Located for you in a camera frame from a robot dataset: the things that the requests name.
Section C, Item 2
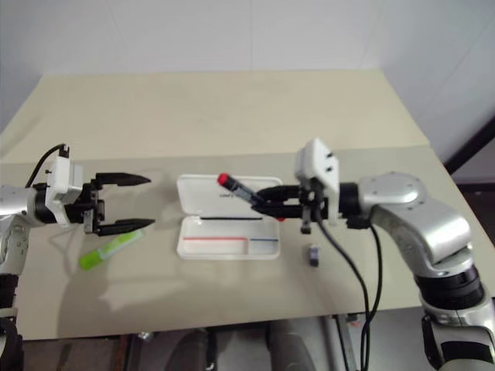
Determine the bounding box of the metal table frame leg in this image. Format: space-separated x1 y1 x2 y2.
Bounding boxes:
323 313 363 371

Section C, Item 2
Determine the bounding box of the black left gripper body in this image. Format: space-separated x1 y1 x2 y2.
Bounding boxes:
63 179 108 236

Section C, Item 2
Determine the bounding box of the green marker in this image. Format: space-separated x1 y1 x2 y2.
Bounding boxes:
78 227 146 271

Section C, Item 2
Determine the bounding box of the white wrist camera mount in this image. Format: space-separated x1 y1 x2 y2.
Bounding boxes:
294 137 342 228
43 154 85 228

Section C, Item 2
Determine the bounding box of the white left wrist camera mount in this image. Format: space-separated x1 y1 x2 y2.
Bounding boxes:
43 154 85 228

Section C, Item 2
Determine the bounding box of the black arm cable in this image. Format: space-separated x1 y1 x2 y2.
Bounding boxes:
361 223 384 333
28 144 71 189

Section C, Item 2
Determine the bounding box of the black marker with red cap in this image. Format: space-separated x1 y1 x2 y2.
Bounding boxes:
217 173 267 204

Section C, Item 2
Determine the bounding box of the dark slanted beam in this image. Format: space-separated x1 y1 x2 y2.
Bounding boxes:
442 114 495 189

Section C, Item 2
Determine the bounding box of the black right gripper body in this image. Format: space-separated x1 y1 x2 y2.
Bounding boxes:
297 181 330 235

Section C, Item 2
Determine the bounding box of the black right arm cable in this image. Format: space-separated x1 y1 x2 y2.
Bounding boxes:
361 223 384 333

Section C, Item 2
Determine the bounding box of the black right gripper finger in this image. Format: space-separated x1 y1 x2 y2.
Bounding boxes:
250 203 304 221
256 184 302 203

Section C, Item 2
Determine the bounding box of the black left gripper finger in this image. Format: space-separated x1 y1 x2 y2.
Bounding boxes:
96 218 156 237
95 172 152 189

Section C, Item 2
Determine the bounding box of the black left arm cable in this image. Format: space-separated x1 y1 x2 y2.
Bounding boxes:
28 144 71 189

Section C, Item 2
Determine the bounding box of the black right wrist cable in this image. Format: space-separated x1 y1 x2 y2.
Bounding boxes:
315 214 370 371

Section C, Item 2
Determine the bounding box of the white plastic pencil case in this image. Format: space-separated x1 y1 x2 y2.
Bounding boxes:
176 173 283 261

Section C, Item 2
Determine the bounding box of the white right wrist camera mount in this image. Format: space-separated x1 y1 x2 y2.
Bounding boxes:
294 137 342 228

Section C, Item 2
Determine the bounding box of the dark rounded shape under table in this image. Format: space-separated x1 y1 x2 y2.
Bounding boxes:
265 319 328 371

